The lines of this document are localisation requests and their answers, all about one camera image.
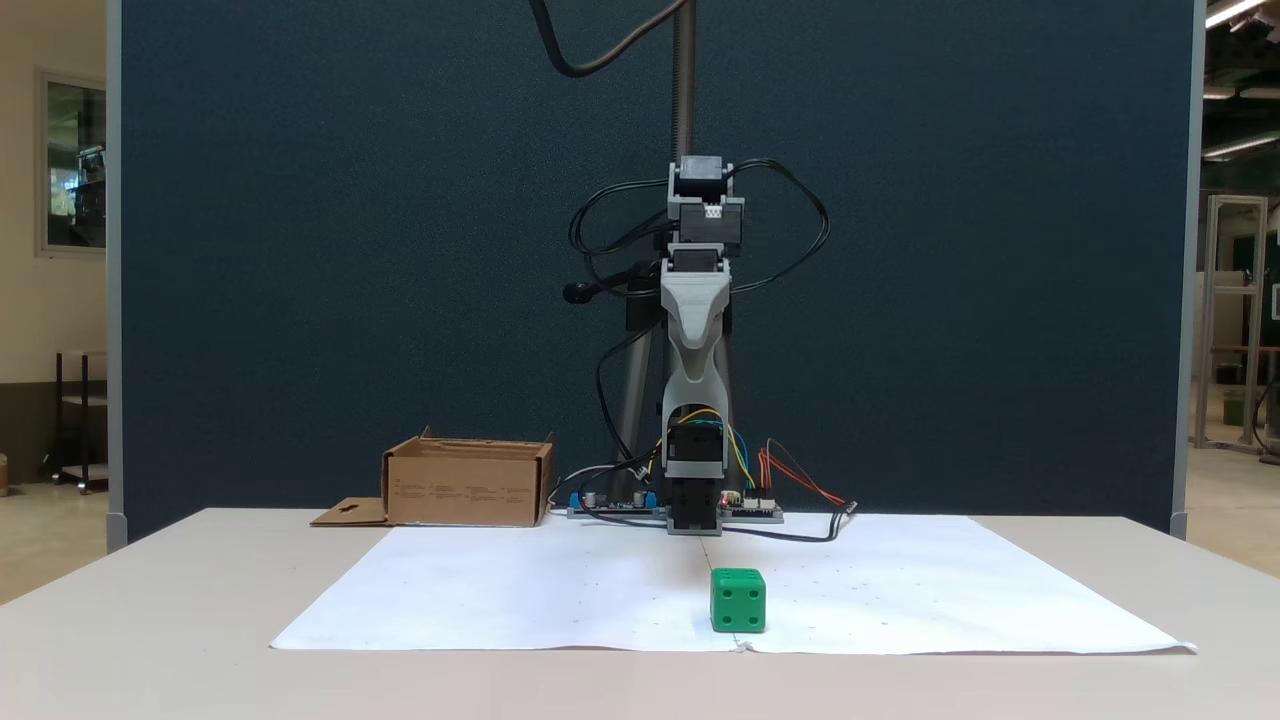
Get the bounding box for dark blue partition panel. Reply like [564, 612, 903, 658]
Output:
[106, 0, 1207, 553]

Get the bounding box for black servo cable loop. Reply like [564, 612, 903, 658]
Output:
[567, 178, 673, 301]
[728, 158, 832, 297]

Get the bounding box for framed wall window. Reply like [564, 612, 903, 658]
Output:
[36, 67, 107, 260]

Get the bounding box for motor controller circuit board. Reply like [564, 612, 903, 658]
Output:
[720, 490, 785, 524]

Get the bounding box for red and orange wires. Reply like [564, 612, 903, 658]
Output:
[757, 438, 852, 510]

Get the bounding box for white paper sheet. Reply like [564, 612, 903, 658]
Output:
[270, 514, 1199, 657]

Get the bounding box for black power cable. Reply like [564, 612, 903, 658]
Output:
[596, 328, 667, 501]

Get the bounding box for grey usb cable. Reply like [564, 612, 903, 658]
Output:
[547, 463, 651, 507]

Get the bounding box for black cable with white connector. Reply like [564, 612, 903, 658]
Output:
[720, 502, 860, 544]

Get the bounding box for aluminium profile frame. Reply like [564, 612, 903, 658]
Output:
[1192, 194, 1272, 454]

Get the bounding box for black metal cart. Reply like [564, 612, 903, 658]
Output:
[40, 349, 108, 497]

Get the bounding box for ceiling strip light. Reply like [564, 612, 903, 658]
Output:
[1204, 0, 1268, 30]

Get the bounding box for blue power converter board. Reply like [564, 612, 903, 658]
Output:
[566, 488, 667, 520]

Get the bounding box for green die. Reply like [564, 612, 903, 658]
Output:
[710, 568, 768, 635]

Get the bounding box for yellow jumper wire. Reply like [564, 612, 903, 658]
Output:
[656, 407, 757, 491]

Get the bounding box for black and silver tripod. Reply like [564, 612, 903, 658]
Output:
[562, 0, 741, 506]

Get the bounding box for brown cardboard box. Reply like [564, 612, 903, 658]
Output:
[310, 427, 556, 529]

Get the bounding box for thick black camera cable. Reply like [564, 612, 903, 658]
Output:
[529, 0, 694, 80]

